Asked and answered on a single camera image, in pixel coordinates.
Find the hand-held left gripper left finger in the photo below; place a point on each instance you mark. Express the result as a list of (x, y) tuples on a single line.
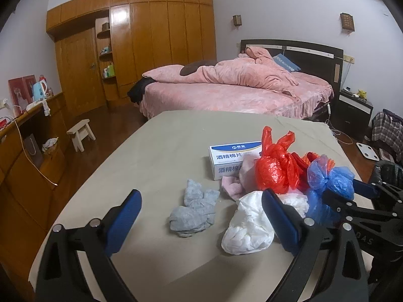
[(124, 220)]

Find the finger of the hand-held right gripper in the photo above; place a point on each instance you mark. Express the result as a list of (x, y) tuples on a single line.
[(338, 199), (365, 187)]

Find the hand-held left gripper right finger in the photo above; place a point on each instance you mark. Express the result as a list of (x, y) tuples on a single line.
[(283, 223)]

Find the blue plastic bag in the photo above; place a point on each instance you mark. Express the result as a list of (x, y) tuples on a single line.
[(333, 179)]

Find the small white plastic bag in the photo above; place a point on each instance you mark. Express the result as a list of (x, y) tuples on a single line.
[(296, 204)]

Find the black trash bag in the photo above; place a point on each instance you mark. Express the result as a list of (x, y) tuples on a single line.
[(388, 171)]

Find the large white plastic bag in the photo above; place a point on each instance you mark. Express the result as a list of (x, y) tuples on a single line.
[(248, 229)]

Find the red plastic bag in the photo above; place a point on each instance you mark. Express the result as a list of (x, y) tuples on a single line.
[(272, 170), (303, 166)]

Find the pink fuzzy cloth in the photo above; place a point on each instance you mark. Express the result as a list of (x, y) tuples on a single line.
[(234, 185)]

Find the grey cloth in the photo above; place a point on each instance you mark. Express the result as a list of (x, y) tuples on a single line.
[(193, 214)]

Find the white bathroom scale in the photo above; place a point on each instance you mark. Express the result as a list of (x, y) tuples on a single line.
[(367, 151)]

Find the plaid bag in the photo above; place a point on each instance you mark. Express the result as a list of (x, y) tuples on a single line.
[(385, 132)]

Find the dark nightstand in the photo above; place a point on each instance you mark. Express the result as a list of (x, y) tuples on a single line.
[(352, 113)]

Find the white and blue box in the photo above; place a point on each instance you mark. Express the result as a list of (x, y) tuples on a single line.
[(226, 160)]

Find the yellow plush toy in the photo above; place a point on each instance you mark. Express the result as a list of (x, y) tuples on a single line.
[(361, 93)]

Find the small wooden stool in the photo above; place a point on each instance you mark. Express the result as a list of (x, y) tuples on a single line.
[(82, 129)]

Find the white crumpled cloth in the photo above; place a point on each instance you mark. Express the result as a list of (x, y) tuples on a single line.
[(50, 144)]

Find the wooden side desk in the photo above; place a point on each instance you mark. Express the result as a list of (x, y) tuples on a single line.
[(19, 176)]

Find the grey paper bag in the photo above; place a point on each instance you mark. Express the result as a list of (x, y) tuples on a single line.
[(33, 151)]

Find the black cloth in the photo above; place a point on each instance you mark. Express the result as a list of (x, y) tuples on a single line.
[(138, 89)]

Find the hanging white cloth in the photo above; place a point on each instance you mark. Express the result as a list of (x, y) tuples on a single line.
[(46, 108)]

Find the bed with dark headboard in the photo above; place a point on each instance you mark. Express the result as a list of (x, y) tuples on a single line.
[(220, 100)]

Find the blue pillow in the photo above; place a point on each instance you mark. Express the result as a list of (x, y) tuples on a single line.
[(286, 61)]

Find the green box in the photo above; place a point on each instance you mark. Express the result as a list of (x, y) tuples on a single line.
[(110, 70)]

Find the light blue kettle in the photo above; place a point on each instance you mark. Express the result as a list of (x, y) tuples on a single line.
[(39, 91)]

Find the pink duvet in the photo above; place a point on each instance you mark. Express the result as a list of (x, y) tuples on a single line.
[(239, 72)]

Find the red gift box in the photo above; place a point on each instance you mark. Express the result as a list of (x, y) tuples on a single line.
[(19, 92)]

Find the dark brown cushion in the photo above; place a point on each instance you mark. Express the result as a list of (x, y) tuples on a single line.
[(195, 67)]

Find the wooden wardrobe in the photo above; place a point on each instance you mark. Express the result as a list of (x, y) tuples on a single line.
[(157, 37)]

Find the small brown box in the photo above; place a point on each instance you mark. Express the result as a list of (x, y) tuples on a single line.
[(105, 26)]

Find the wall outlet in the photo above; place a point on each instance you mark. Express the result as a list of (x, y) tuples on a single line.
[(349, 58)]

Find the wall lamp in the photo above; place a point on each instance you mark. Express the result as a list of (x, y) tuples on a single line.
[(237, 20), (347, 22)]

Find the white wall socket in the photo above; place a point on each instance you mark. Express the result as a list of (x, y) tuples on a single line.
[(3, 103)]

